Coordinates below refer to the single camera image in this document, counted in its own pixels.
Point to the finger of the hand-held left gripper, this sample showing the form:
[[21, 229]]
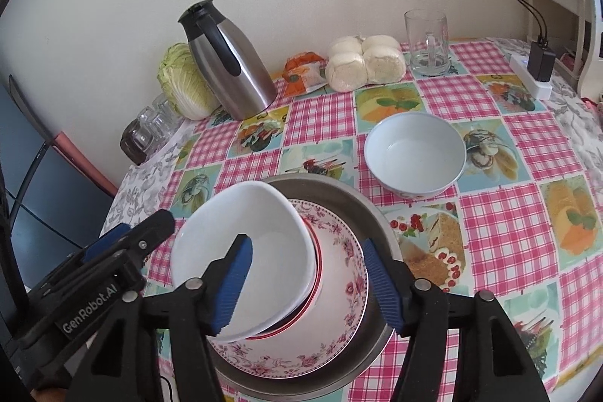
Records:
[[108, 239], [153, 232]]

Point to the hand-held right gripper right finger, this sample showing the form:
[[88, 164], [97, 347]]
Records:
[[381, 289]]

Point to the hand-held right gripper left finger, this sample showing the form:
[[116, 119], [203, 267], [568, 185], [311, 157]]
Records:
[[235, 284]]

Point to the round pink floral plate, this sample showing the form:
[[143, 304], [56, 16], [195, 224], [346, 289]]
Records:
[[339, 312]]

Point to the white square bowl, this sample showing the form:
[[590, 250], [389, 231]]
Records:
[[264, 223]]

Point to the round stainless steel plate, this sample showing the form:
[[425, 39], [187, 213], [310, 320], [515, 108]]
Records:
[[329, 187]]

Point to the pink board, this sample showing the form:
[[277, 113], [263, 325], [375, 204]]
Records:
[[85, 162]]

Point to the dark blue cabinet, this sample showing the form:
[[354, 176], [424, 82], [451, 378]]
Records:
[[33, 176]]

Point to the clear glass cup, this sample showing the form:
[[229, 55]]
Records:
[[165, 112], [146, 124]]

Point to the pink plaid tablecloth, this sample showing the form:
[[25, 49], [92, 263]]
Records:
[[494, 218]]

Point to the pale blue floral bowl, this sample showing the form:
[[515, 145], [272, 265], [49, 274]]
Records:
[[414, 157]]

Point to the napa cabbage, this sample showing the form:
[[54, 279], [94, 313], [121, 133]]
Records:
[[181, 81]]

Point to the stainless steel thermos jug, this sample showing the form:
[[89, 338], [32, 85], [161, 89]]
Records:
[[235, 72]]

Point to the orange snack packet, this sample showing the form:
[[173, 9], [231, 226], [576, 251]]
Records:
[[304, 74]]

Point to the bag of steamed buns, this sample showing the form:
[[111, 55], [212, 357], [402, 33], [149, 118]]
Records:
[[365, 63]]

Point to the clear glass mug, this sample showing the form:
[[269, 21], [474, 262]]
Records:
[[426, 49]]

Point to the white power strip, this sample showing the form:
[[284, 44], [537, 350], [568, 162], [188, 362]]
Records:
[[537, 86]]

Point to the black charger adapter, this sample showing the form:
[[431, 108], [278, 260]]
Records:
[[541, 60]]

